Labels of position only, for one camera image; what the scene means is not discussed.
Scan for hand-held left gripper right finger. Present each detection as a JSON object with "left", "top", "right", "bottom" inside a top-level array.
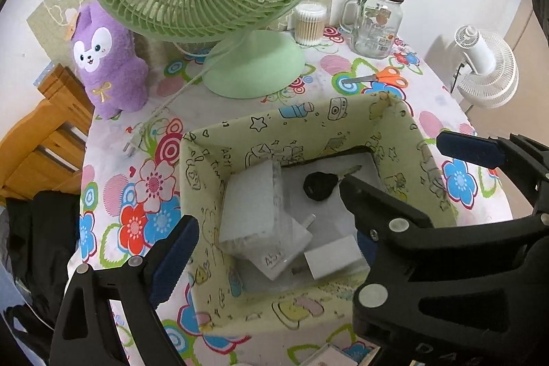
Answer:
[{"left": 357, "top": 231, "right": 375, "bottom": 264}]

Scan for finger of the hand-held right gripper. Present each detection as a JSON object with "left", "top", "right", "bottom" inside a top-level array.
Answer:
[
  {"left": 436, "top": 130, "right": 549, "bottom": 216},
  {"left": 340, "top": 175, "right": 549, "bottom": 344}
]

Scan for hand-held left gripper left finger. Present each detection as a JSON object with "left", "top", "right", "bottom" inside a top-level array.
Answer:
[{"left": 50, "top": 214, "right": 200, "bottom": 366}]

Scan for small white block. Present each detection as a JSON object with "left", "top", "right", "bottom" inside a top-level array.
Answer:
[{"left": 302, "top": 235, "right": 370, "bottom": 282}]

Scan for black car key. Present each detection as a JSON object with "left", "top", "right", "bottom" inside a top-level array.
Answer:
[{"left": 302, "top": 164, "right": 364, "bottom": 202}]

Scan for white charger adapter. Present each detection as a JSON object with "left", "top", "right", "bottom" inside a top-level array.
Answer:
[{"left": 252, "top": 213, "right": 317, "bottom": 282}]

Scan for white square plastic case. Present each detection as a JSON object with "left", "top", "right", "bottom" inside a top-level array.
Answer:
[{"left": 218, "top": 159, "right": 294, "bottom": 260}]

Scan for yellow cartoon patterned box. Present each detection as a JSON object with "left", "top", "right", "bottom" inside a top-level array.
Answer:
[{"left": 179, "top": 91, "right": 458, "bottom": 338}]

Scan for floral tablecloth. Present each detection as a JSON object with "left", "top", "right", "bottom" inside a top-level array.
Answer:
[{"left": 69, "top": 23, "right": 513, "bottom": 366}]

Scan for white clip fan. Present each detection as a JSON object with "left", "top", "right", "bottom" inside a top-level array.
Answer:
[{"left": 452, "top": 25, "right": 521, "bottom": 109}]

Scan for black clothing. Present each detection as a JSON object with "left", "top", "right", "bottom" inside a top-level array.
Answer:
[{"left": 0, "top": 189, "right": 86, "bottom": 332}]

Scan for glass mug jar green lid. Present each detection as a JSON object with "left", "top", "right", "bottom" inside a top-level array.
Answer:
[{"left": 340, "top": 0, "right": 406, "bottom": 59}]

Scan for wooden chair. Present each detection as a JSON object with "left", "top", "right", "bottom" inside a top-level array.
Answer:
[{"left": 0, "top": 63, "right": 96, "bottom": 204}]

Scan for purple plush toy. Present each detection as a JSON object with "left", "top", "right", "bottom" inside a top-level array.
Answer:
[{"left": 69, "top": 1, "right": 149, "bottom": 120}]

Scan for cotton swab container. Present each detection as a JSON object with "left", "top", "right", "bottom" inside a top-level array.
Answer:
[{"left": 292, "top": 3, "right": 328, "bottom": 47}]

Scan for blue patterned card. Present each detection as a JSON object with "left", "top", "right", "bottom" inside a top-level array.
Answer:
[{"left": 33, "top": 63, "right": 58, "bottom": 87}]

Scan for beige cartoon printed board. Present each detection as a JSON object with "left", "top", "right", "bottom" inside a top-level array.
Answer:
[{"left": 26, "top": 0, "right": 337, "bottom": 64}]

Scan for black fan cable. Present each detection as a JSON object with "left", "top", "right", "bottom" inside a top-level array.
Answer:
[{"left": 449, "top": 61, "right": 467, "bottom": 93}]

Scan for orange handled scissors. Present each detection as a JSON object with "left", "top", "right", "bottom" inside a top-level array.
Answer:
[{"left": 343, "top": 66, "right": 409, "bottom": 89}]

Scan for white fan power cable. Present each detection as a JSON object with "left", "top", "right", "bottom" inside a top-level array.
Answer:
[{"left": 124, "top": 42, "right": 241, "bottom": 157}]

